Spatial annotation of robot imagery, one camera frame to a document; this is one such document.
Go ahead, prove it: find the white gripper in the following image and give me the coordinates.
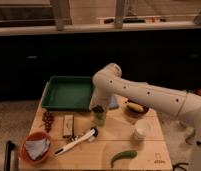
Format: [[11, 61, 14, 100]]
[[89, 89, 110, 112]]

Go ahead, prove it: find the translucent green cup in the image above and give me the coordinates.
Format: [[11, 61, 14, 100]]
[[93, 106, 106, 126]]

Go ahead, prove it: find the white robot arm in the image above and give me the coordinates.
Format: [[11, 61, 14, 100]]
[[89, 63, 201, 171]]

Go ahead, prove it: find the green plastic tray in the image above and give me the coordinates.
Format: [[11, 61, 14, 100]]
[[41, 76, 93, 111]]

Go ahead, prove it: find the blue sponge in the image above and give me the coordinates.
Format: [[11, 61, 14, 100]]
[[109, 96, 119, 110]]

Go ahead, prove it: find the yellow banana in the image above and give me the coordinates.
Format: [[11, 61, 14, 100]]
[[127, 103, 144, 112]]

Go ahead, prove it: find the dark brown bowl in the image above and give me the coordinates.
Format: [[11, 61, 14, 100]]
[[126, 100, 149, 117]]

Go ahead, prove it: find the wooden block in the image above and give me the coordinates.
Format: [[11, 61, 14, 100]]
[[63, 115, 74, 138]]

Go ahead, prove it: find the white paper cup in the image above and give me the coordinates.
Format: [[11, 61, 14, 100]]
[[134, 119, 151, 141]]

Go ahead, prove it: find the dark red grape bunch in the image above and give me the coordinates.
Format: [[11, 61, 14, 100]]
[[42, 111, 54, 132]]

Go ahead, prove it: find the green chili pepper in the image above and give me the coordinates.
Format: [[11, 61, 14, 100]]
[[110, 150, 137, 167]]

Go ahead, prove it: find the orange bowl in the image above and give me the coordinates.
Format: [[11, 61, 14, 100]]
[[19, 132, 51, 165]]

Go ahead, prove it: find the grey cloth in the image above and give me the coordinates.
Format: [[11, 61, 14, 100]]
[[24, 138, 50, 160]]

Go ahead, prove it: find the white handled brush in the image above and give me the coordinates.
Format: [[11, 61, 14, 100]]
[[54, 127, 98, 156]]

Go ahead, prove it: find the black chair frame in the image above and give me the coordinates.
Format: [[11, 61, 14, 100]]
[[3, 140, 18, 171]]

